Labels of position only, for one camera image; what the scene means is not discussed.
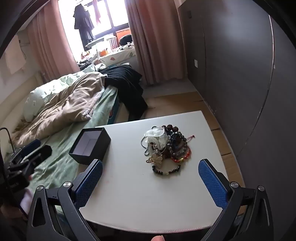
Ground hanging red garment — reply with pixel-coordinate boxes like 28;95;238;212
92;0;102;25

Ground beige blanket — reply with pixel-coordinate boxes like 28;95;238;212
11;72;107;147

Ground silver chain necklace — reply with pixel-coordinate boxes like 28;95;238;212
141;136;152;161

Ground pink curtain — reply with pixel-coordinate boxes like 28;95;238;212
27;0;80;84
125;0;188;85

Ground hanging dark clothes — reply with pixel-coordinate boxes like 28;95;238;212
73;4;96;49

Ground butterfly pendant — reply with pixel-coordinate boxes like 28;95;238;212
146;153;164;169

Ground black cable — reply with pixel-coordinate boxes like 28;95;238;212
0;126;14;154

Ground black cloth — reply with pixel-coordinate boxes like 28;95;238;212
100;65;149;121

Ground orange box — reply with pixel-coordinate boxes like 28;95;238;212
115;29;130;40

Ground white small table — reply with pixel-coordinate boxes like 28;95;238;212
178;0;296;241

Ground grey bead bracelet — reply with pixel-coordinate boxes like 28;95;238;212
167;132;186;154

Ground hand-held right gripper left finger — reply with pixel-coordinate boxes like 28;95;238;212
26;159;103;241

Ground floral window seat cushion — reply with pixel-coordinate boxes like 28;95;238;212
99;44;137;68

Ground mattress with printed side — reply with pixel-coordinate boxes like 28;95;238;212
107;96;130;125

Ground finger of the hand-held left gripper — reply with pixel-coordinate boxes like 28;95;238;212
23;145;52;167
11;138;41;163

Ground white paper on wall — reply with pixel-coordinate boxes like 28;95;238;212
4;35;26;75

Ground green bed sheet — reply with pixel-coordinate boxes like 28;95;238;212
30;88;119;194

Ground black jewelry box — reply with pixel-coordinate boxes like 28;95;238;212
69;127;112;165

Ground green floral duvet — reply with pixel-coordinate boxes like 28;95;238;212
23;64;103;123

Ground clear plastic bag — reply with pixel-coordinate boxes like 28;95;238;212
144;128;171;150

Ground red bead bracelet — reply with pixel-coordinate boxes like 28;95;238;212
171;146;192;163

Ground black bead bracelet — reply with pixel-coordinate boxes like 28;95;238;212
151;163;181;176

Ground window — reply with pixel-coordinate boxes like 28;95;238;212
58;0;130;61

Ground brown seed bead bracelet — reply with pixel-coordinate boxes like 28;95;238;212
161;124;184;140

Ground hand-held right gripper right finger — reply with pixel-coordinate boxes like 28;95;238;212
198;159;274;241

